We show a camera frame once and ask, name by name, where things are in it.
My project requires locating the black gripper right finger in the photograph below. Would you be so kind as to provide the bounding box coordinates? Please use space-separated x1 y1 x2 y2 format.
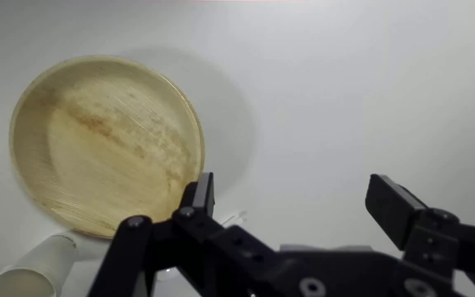
364 174 475 297

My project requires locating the white paper cup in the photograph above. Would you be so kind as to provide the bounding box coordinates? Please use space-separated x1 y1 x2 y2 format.
0 232 79 297

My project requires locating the round beige bowl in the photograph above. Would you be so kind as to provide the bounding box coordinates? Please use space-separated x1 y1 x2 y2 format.
8 55 206 242

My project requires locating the white plastic spoon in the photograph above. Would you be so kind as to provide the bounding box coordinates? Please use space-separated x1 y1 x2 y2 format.
220 210 250 228

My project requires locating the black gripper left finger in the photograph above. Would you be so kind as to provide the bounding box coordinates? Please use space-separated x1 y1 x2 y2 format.
87 172 283 297

